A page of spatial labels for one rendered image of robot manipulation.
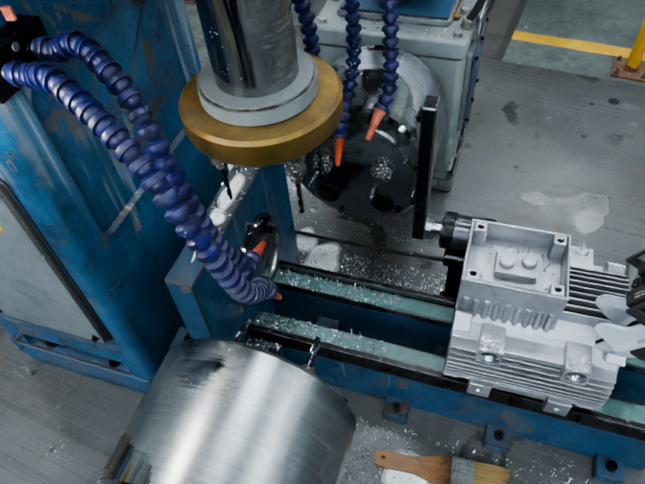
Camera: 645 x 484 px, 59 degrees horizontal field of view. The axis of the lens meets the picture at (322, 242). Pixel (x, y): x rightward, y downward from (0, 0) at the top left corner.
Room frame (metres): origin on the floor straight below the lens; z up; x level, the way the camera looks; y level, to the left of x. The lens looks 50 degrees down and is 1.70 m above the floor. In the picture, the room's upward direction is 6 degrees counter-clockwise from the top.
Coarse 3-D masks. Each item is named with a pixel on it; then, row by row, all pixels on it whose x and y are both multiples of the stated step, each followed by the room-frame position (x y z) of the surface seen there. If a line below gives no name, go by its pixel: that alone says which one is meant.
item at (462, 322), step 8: (608, 264) 0.42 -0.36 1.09; (616, 264) 0.42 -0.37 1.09; (608, 272) 0.41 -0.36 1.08; (616, 272) 0.41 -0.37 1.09; (624, 272) 0.41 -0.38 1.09; (456, 312) 0.37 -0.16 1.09; (464, 312) 0.37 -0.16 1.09; (456, 320) 0.37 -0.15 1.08; (464, 320) 0.37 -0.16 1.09; (456, 328) 0.36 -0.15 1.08; (464, 328) 0.36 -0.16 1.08; (608, 360) 0.30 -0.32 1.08; (616, 360) 0.29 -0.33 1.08; (624, 360) 0.29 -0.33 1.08; (456, 376) 0.35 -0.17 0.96; (592, 408) 0.29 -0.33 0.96
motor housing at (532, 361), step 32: (576, 288) 0.38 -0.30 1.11; (608, 288) 0.38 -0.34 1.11; (480, 320) 0.37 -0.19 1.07; (576, 320) 0.35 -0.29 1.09; (608, 320) 0.33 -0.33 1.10; (448, 352) 0.36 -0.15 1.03; (512, 352) 0.33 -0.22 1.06; (544, 352) 0.32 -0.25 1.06; (512, 384) 0.32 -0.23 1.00; (544, 384) 0.30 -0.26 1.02; (576, 384) 0.29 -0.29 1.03; (608, 384) 0.28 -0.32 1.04
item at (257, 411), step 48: (192, 384) 0.28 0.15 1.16; (240, 384) 0.27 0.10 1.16; (288, 384) 0.27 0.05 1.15; (144, 432) 0.24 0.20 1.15; (192, 432) 0.23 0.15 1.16; (240, 432) 0.22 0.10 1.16; (288, 432) 0.23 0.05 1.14; (336, 432) 0.24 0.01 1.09; (144, 480) 0.19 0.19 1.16; (192, 480) 0.18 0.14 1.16; (240, 480) 0.18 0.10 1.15; (288, 480) 0.18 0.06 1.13; (336, 480) 0.20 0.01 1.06
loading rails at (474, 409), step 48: (288, 288) 0.57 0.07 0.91; (336, 288) 0.55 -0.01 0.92; (384, 288) 0.54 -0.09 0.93; (288, 336) 0.46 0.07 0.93; (336, 336) 0.46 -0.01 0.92; (384, 336) 0.50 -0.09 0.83; (432, 336) 0.47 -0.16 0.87; (336, 384) 0.43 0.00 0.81; (384, 384) 0.40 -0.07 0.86; (432, 384) 0.37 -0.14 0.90; (624, 384) 0.36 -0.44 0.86; (528, 432) 0.31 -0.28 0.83; (576, 432) 0.29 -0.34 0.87; (624, 432) 0.27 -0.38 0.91; (624, 480) 0.23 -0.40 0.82
